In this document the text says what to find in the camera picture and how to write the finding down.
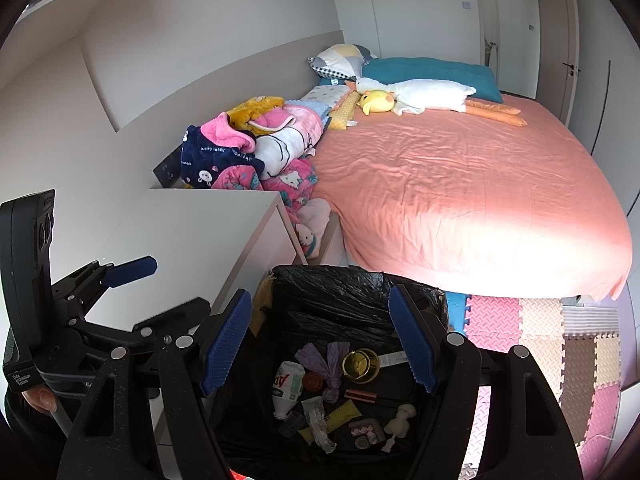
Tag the gold foil cup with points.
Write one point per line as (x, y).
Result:
(360, 365)

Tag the white milk bottle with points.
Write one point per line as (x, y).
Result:
(287, 385)

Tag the white plastic pouch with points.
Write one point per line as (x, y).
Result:
(317, 420)

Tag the black wall socket panel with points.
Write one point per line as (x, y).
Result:
(167, 167)

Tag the foam puzzle floor mats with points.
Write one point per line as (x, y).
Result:
(575, 360)

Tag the grey plastic holder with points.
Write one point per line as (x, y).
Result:
(367, 427)

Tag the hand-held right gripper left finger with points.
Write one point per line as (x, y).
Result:
(225, 345)

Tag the white carton box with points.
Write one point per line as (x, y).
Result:
(392, 358)

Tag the checkered pillow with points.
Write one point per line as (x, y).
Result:
(340, 60)

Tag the white door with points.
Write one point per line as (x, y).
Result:
(555, 35)

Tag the cardboard box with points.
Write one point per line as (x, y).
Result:
(260, 310)

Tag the bed with pink sheet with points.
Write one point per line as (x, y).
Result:
(475, 200)

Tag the person's left hand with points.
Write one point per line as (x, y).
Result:
(40, 401)

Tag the pink fleece garment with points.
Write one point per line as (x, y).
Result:
(225, 132)

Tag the white cat plush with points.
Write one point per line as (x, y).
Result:
(312, 225)

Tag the yellow dotted bolster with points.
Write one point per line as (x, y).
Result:
(345, 110)

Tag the purple plastic bag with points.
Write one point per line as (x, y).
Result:
(332, 360)

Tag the navy printed robe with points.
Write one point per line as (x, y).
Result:
(210, 160)

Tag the white pink printed blanket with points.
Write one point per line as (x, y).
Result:
(290, 135)

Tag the yellow snack wrapper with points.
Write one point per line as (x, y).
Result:
(340, 412)

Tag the pale dotted blanket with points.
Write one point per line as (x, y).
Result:
(325, 96)

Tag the yellow duck plush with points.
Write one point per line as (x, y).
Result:
(375, 102)

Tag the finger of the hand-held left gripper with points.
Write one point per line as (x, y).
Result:
(175, 317)
(132, 270)

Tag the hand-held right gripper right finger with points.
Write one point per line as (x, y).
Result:
(412, 340)

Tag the white goose plush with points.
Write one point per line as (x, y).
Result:
(430, 95)
(430, 70)

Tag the orange plastic cap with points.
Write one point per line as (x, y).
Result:
(313, 381)

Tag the yellow fleece garment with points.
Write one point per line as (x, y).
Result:
(255, 110)

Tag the clear plastic cup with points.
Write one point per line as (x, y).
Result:
(290, 425)

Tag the red black wrapper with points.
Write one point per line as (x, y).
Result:
(361, 395)

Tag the pink cat print blanket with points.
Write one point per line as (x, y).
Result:
(290, 180)

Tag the small white cap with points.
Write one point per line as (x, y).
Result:
(361, 443)

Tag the black trash bag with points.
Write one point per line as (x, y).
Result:
(325, 310)

